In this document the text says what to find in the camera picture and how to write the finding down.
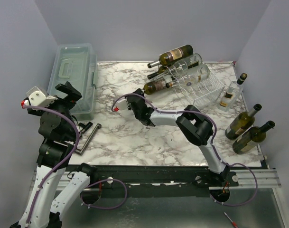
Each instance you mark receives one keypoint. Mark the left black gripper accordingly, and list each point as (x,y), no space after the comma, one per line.
(73,95)

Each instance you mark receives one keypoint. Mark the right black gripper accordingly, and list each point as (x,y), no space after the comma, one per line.
(136,104)

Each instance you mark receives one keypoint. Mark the green bottle with cream label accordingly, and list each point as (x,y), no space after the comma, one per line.
(158,85)

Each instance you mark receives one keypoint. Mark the tall clear glass bottle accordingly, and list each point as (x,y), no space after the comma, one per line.
(181,66)

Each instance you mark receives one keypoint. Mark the clear corked liquor bottle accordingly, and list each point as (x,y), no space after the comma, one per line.
(189,76)

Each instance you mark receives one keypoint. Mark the clear bottle black cap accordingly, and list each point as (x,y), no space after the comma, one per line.
(233,91)

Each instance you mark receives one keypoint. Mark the green bottle silver foil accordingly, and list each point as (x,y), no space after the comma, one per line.
(242,123)

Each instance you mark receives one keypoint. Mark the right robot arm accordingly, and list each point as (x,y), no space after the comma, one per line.
(197,127)

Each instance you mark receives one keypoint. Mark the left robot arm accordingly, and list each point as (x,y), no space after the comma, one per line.
(45,209)

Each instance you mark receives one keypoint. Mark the wine bottle on rack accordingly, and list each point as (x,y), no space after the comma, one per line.
(170,57)

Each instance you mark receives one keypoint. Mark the dark green front bottle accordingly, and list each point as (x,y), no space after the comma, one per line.
(251,138)

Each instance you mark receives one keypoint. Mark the clear plastic storage bin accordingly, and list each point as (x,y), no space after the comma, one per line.
(76,64)

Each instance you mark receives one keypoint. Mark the small black metal stand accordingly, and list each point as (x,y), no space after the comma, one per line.
(90,137)

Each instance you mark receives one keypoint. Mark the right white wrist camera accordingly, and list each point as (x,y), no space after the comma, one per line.
(121,105)

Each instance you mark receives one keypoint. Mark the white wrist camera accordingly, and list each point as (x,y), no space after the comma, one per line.
(121,105)
(38,97)

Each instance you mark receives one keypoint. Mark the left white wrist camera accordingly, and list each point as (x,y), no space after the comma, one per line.
(38,97)

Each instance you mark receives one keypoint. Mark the white wire wine rack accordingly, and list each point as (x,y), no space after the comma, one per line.
(201,94)

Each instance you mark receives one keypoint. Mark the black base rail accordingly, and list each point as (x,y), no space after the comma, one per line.
(160,181)

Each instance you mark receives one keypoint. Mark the red handled screwdriver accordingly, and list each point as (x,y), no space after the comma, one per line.
(231,221)

